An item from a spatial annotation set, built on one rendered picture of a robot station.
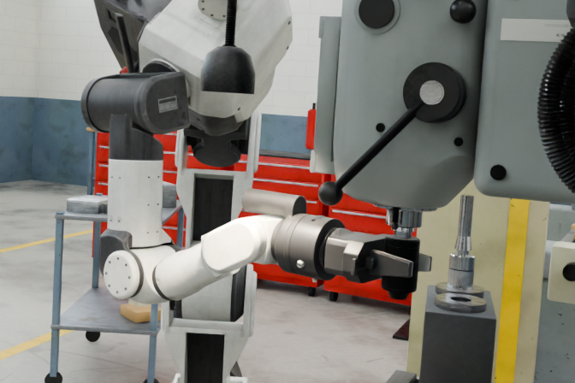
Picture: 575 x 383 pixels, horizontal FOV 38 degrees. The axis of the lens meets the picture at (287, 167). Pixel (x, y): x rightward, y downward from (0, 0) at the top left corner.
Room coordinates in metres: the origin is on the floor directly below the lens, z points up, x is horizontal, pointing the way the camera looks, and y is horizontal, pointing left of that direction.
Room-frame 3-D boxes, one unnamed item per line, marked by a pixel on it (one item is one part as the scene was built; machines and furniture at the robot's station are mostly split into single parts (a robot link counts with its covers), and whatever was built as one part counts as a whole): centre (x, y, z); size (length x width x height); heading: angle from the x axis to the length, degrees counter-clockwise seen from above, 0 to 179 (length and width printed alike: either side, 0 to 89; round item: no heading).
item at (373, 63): (1.10, -0.16, 1.47); 0.21 x 0.19 x 0.32; 160
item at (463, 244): (1.55, -0.34, 1.22); 0.03 x 0.03 x 0.11
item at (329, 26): (1.14, -0.06, 1.45); 0.04 x 0.04 x 0.21; 70
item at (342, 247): (1.16, -0.08, 1.23); 0.13 x 0.12 x 0.10; 145
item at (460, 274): (1.55, -0.34, 1.13); 0.05 x 0.05 x 0.05
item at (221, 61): (1.11, 0.09, 1.47); 0.07 x 0.07 x 0.06
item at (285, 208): (1.23, 0.00, 1.24); 0.11 x 0.11 x 0.11; 55
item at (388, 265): (1.08, -0.14, 1.23); 0.06 x 0.02 x 0.03; 54
